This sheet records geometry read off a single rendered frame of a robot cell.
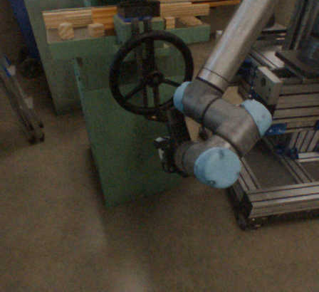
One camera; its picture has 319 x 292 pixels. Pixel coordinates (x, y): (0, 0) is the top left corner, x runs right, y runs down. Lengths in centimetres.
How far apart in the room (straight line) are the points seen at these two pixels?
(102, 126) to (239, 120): 71
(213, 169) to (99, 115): 71
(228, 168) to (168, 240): 92
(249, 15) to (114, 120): 70
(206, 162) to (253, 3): 35
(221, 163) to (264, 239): 101
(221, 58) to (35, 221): 126
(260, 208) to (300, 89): 55
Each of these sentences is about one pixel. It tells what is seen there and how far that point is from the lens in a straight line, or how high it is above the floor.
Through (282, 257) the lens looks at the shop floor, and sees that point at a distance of 143.
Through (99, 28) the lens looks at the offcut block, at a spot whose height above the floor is 93.
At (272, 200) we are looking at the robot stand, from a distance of 131.
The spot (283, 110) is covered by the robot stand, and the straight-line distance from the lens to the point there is 108.
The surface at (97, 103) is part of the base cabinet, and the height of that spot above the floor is 65.
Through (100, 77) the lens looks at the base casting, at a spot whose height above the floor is 75.
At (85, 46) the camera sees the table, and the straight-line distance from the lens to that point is 96.
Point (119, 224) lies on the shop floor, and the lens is 141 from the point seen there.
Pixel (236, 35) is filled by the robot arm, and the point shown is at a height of 101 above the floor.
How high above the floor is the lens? 117
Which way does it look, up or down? 38 degrees down
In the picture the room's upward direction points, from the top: straight up
